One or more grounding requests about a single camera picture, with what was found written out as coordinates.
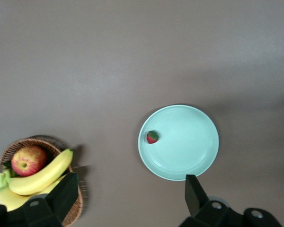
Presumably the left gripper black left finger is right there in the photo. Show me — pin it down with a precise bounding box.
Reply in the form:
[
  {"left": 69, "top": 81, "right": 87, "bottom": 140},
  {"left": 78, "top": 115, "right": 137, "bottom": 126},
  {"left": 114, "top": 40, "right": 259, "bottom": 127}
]
[{"left": 0, "top": 173, "right": 79, "bottom": 227}]

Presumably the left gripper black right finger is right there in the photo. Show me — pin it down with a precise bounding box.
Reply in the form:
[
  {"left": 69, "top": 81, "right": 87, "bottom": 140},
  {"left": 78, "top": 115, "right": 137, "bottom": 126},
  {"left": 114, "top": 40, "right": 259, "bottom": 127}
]
[{"left": 179, "top": 175, "right": 282, "bottom": 227}]

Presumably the red strawberry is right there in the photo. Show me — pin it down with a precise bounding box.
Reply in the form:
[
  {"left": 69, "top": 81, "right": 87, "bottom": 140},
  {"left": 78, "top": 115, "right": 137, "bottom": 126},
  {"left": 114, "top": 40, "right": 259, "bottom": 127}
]
[{"left": 146, "top": 130, "right": 160, "bottom": 145}]

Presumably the pale green round plate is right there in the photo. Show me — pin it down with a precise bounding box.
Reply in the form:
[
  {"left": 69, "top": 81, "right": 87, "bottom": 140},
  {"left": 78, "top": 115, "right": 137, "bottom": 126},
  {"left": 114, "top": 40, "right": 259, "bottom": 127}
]
[{"left": 138, "top": 105, "right": 220, "bottom": 182}]

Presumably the yellow banana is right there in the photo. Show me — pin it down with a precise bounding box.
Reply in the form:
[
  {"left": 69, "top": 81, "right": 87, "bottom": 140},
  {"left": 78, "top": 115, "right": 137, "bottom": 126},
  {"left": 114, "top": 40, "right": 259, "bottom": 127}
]
[
  {"left": 8, "top": 148, "right": 74, "bottom": 196},
  {"left": 0, "top": 175, "right": 67, "bottom": 212}
]

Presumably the red yellow apple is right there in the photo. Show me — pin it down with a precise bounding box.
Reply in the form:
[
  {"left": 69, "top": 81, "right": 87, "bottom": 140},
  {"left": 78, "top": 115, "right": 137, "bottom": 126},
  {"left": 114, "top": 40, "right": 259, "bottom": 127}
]
[{"left": 11, "top": 146, "right": 47, "bottom": 177}]

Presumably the brown wicker basket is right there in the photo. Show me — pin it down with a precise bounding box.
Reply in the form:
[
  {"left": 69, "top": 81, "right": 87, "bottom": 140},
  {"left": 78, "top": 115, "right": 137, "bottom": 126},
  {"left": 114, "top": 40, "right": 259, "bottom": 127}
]
[{"left": 0, "top": 136, "right": 84, "bottom": 227}]

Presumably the brown table cover sheet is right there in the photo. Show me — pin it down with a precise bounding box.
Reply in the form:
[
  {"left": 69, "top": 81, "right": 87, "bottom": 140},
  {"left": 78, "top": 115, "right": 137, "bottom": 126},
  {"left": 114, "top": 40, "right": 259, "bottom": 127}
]
[{"left": 0, "top": 0, "right": 284, "bottom": 227}]

